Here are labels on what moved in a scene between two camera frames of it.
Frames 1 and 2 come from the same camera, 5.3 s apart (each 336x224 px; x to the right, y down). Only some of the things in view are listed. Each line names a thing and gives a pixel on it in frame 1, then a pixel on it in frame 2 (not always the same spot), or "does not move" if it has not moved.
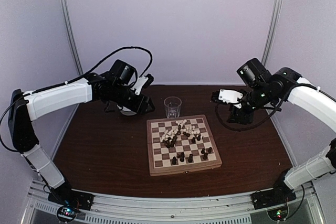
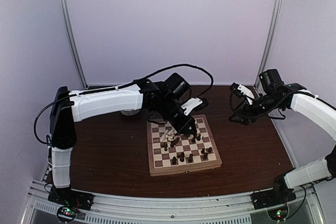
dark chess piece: x=181 y=159 does not move
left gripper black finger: x=151 y=107 -> x=191 y=127
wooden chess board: x=181 y=145 does not move
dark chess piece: x=190 y=159 does not move
